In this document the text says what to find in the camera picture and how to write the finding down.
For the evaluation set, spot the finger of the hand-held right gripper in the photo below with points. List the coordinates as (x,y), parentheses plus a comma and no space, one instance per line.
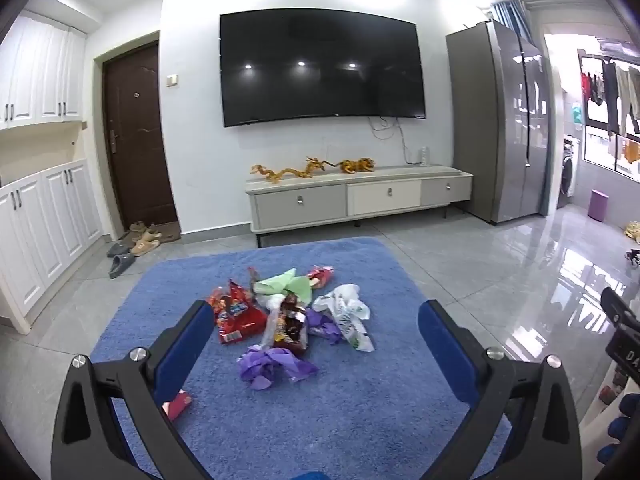
(620,310)

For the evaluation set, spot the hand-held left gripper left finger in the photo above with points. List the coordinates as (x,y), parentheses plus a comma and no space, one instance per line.
(185,355)

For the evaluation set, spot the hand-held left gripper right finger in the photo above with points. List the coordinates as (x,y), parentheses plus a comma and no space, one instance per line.
(440,350)

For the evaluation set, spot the red gold patterned wrapper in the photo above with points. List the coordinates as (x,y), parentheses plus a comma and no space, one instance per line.
(179,406)

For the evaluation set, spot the red snack bag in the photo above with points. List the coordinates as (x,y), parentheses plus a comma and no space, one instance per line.
(235,320)

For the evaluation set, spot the large purple paper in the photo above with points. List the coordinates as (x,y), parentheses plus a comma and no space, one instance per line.
(270,365)

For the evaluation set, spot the clear plastic bag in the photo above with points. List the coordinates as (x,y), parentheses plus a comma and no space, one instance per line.
(271,332)

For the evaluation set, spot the white plastic bag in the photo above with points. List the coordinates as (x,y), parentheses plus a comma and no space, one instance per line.
(345,315)

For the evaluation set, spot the dark snack wrapper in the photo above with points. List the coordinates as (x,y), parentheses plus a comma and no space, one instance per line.
(291,325)

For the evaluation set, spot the green paper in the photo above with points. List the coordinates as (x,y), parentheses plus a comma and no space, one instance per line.
(280,284)

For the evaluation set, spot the small purple paper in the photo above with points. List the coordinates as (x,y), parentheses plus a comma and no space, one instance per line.
(320,327)

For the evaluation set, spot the small red wrapper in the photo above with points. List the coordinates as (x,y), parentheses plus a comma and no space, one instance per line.
(322,276)

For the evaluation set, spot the person's right hand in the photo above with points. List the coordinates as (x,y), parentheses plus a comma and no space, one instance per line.
(625,425)

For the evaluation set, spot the small black object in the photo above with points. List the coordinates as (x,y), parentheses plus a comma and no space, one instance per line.
(633,256)

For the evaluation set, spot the yellow object on floor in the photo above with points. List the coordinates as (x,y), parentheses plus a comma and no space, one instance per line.
(632,231)

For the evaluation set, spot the purple stool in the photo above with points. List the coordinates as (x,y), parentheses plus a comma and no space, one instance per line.
(598,205)

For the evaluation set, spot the blue fluffy rug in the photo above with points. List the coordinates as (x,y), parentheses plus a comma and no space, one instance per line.
(350,410)

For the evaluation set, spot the grey slipper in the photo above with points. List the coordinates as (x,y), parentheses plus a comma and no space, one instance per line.
(117,249)
(121,266)

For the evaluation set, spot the tan slipper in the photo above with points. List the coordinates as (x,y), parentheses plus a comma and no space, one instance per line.
(141,226)
(146,247)
(150,236)

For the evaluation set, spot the white washing machine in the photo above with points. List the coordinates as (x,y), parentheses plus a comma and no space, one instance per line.
(570,165)

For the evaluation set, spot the white floor cabinet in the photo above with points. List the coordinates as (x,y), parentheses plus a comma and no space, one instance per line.
(45,230)

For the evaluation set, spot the grey white television cabinet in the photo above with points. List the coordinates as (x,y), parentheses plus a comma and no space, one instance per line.
(300,205)

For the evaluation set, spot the white bottle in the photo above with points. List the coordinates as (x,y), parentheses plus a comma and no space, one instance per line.
(425,156)

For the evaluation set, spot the golden tiger figurine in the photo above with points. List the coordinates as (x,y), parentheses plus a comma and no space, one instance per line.
(356,166)

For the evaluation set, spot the golden dragon figurine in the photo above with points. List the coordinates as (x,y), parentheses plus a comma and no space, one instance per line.
(280,174)
(317,166)

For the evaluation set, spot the hanging clothes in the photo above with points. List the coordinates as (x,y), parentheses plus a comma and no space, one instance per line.
(610,95)

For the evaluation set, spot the brown entrance door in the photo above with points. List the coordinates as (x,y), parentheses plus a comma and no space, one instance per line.
(137,140)

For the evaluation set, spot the grey refrigerator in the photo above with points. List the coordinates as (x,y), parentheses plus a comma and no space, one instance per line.
(480,125)

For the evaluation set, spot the blue curtain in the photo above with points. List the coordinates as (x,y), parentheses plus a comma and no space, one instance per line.
(510,17)

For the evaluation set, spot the wall light switch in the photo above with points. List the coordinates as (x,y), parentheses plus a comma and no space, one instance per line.
(172,80)

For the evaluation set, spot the black wall television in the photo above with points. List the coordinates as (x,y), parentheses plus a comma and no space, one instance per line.
(320,70)

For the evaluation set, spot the white wall cabinet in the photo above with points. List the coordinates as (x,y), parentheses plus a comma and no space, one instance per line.
(35,75)

